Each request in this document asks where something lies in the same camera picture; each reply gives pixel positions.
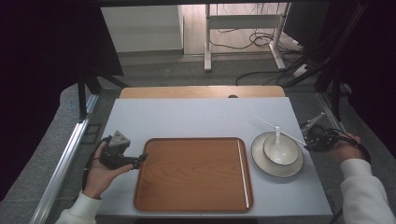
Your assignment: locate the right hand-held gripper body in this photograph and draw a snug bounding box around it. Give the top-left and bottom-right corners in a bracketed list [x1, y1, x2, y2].
[300, 112, 340, 153]

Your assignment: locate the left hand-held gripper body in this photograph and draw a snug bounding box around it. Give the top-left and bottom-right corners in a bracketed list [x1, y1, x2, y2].
[99, 130, 139, 171]

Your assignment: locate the white bowl with dark rim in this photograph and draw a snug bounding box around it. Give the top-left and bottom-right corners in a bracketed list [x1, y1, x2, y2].
[262, 133, 300, 166]

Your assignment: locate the white plate with dark rim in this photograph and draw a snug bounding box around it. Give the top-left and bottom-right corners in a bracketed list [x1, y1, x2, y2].
[250, 131, 305, 179]

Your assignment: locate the white ceramic spoon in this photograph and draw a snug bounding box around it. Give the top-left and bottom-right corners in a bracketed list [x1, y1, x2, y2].
[270, 125, 286, 164]

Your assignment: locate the brown wooden tray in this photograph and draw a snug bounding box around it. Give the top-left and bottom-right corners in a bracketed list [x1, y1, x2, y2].
[134, 137, 254, 213]

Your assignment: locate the person's right hand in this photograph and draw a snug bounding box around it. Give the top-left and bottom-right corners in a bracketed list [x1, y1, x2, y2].
[325, 133, 363, 163]

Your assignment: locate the person's left hand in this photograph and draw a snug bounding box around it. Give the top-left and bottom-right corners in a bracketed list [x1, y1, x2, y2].
[82, 146, 134, 200]

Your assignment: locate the dark floor socket plate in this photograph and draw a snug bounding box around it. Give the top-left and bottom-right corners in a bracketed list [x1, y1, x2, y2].
[81, 123, 103, 145]

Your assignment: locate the white table cover sheet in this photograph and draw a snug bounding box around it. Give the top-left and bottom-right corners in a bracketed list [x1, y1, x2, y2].
[96, 96, 334, 217]

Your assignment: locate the black tripod stand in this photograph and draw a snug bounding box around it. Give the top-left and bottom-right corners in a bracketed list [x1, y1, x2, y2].
[77, 66, 130, 121]

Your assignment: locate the white power strip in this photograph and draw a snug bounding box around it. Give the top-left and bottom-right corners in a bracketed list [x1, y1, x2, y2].
[291, 63, 310, 78]

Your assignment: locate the black curtain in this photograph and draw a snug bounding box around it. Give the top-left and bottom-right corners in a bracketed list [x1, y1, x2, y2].
[0, 0, 124, 202]
[340, 0, 396, 157]

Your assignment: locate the wooden table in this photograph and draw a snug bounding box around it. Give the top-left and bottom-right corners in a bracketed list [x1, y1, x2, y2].
[120, 86, 287, 100]

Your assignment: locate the black metal stand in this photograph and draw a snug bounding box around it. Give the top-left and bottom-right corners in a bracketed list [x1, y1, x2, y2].
[284, 3, 370, 122]

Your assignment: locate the white cabinet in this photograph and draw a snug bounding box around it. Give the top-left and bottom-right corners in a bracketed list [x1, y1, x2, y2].
[101, 5, 185, 54]

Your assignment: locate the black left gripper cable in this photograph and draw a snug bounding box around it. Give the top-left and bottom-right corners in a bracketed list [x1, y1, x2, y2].
[81, 135, 112, 191]

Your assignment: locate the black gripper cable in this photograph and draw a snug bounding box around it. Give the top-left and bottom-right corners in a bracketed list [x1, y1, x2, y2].
[81, 135, 112, 191]
[328, 128, 372, 164]

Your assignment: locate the aluminium rail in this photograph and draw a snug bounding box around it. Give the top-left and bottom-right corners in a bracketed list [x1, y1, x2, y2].
[317, 91, 347, 133]
[29, 92, 100, 224]

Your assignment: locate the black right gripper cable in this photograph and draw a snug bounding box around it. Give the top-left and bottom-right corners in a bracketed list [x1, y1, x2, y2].
[328, 128, 372, 164]

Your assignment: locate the black looped floor cable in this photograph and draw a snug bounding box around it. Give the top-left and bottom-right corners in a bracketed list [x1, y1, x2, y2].
[208, 28, 276, 50]

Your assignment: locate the white desk frame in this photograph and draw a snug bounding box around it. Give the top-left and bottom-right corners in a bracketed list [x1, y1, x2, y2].
[204, 3, 292, 73]

